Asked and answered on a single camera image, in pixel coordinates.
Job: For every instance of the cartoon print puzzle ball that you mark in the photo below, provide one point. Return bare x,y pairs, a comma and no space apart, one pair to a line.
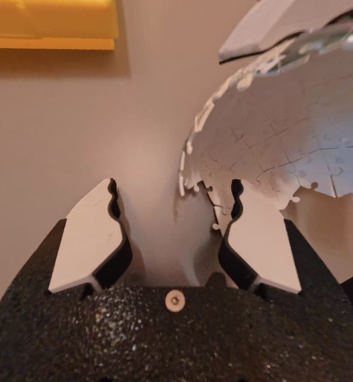
283,119

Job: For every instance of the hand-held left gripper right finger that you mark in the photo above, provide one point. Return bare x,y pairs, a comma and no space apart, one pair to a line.
263,250

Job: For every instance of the yellow plastic bin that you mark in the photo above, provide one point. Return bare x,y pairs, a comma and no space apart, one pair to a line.
51,21

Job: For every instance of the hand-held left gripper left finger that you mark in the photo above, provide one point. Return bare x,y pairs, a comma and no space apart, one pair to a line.
87,232

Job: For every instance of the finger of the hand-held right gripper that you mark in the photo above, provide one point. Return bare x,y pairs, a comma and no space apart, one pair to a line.
271,21

